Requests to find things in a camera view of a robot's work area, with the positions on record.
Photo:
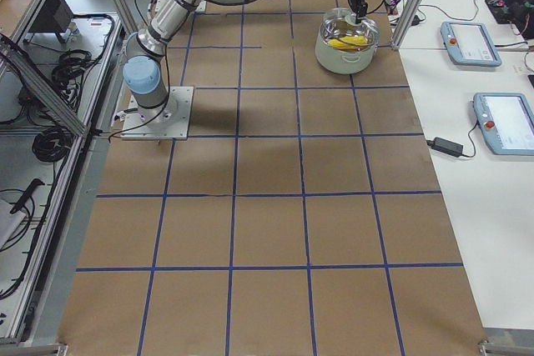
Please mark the upper blue teach pendant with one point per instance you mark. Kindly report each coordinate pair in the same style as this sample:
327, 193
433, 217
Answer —
469, 44

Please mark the black power adapter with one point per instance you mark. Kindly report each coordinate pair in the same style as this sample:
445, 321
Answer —
447, 147

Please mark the blue teach pendant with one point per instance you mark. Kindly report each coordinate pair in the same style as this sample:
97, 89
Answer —
506, 122
469, 44

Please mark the black monitor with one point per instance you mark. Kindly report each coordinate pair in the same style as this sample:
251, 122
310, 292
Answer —
53, 17

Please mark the pale green steel pot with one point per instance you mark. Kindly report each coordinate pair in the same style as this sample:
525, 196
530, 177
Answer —
340, 62

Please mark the yellow corn cob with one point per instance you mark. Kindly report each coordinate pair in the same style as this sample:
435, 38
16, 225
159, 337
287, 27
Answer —
349, 43

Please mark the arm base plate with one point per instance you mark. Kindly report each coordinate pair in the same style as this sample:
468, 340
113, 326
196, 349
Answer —
163, 123

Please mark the lower blue teach pendant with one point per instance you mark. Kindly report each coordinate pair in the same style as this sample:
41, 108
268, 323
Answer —
506, 122

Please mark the glass pot lid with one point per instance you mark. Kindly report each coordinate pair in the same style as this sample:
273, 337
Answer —
341, 22

